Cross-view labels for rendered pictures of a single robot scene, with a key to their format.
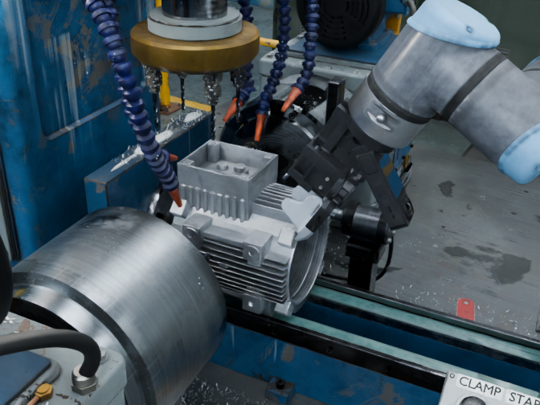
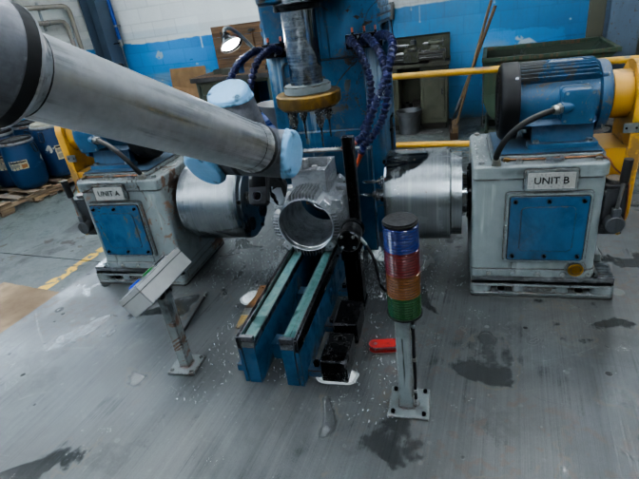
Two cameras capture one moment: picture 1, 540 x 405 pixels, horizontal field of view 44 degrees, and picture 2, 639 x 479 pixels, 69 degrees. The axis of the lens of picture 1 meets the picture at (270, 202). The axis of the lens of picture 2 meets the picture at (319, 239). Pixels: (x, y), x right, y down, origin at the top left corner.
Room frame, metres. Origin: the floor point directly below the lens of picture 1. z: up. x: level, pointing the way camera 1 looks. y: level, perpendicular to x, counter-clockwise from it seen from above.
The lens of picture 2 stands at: (0.76, -1.21, 1.55)
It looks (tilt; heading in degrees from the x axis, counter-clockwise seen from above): 27 degrees down; 84
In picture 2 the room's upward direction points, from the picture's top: 8 degrees counter-clockwise
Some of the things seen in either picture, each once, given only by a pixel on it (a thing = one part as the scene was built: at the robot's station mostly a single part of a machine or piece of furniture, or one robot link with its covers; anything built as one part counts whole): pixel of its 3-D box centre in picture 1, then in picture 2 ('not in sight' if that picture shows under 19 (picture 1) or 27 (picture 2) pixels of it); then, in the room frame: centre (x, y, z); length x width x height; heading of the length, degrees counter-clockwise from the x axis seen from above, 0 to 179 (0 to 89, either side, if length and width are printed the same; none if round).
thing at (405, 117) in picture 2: not in sight; (409, 121); (2.63, 4.22, 0.14); 0.30 x 0.30 x 0.27
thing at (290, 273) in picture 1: (251, 238); (315, 210); (0.89, 0.03, 1.02); 0.20 x 0.19 x 0.19; 65
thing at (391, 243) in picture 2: not in sight; (400, 235); (0.97, -0.54, 1.19); 0.06 x 0.06 x 0.04
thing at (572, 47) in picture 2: not in sight; (540, 89); (3.86, 3.50, 0.43); 1.20 x 0.94 x 0.85; 152
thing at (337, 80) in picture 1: (331, 154); (352, 184); (0.99, -0.10, 1.12); 0.04 x 0.03 x 0.26; 66
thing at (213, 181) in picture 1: (228, 180); (314, 175); (0.91, 0.06, 1.11); 0.12 x 0.11 x 0.07; 65
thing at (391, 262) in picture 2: not in sight; (401, 258); (0.97, -0.54, 1.14); 0.06 x 0.06 x 0.04
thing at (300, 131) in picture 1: (301, 141); (433, 193); (1.22, -0.06, 1.04); 0.41 x 0.25 x 0.25; 156
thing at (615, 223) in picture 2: not in sight; (609, 194); (1.55, -0.32, 1.07); 0.08 x 0.07 x 0.20; 66
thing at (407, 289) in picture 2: not in sight; (402, 280); (0.97, -0.54, 1.10); 0.06 x 0.06 x 0.04
